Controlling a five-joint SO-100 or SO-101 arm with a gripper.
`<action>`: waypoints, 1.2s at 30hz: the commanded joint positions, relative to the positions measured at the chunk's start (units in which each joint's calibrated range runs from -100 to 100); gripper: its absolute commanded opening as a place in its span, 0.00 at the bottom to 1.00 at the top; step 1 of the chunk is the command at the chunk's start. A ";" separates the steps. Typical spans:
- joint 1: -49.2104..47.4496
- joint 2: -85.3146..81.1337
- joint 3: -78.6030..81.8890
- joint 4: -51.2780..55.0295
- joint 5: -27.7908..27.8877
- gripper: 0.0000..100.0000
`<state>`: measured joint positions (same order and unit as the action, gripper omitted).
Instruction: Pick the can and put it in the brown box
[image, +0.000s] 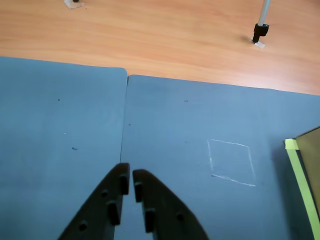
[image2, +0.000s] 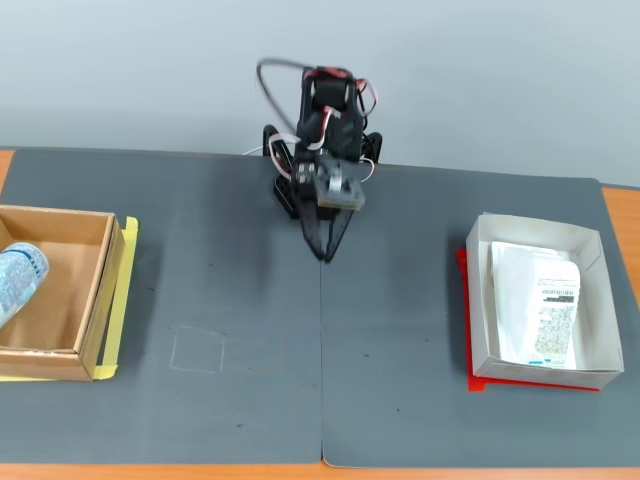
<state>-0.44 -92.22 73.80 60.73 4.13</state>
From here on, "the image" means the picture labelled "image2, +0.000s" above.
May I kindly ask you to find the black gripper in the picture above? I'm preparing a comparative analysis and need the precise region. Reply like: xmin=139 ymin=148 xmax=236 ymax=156
xmin=291 ymin=152 xmax=360 ymax=264

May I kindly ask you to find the white blue Milkis can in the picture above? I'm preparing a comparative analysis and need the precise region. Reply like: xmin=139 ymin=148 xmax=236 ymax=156
xmin=0 ymin=241 xmax=51 ymax=332

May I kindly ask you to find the white cardboard box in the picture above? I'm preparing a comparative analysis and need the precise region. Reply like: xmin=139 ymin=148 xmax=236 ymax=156
xmin=465 ymin=213 xmax=626 ymax=393

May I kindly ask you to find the brown cardboard box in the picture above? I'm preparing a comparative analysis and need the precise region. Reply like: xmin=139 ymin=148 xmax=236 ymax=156
xmin=0 ymin=203 xmax=126 ymax=383

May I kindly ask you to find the grey table mat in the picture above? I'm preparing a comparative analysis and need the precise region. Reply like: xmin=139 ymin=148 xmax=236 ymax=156
xmin=0 ymin=147 xmax=324 ymax=467
xmin=319 ymin=162 xmax=640 ymax=470

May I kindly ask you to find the red tape marking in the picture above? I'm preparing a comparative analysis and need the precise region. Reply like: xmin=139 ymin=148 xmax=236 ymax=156
xmin=454 ymin=248 xmax=602 ymax=395

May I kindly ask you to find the white plastic packet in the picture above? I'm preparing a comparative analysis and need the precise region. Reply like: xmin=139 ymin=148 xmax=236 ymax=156
xmin=488 ymin=240 xmax=583 ymax=371

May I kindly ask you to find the gripper mounted camera module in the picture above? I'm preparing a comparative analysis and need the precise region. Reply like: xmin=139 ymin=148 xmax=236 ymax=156
xmin=313 ymin=155 xmax=368 ymax=211

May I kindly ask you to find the red white black servo wire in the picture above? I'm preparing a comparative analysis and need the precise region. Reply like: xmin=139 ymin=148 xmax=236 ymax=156
xmin=352 ymin=75 xmax=381 ymax=117
xmin=268 ymin=105 xmax=346 ymax=177

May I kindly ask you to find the black camera cable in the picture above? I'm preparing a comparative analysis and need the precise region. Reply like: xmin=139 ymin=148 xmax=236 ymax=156
xmin=256 ymin=58 xmax=321 ymax=139

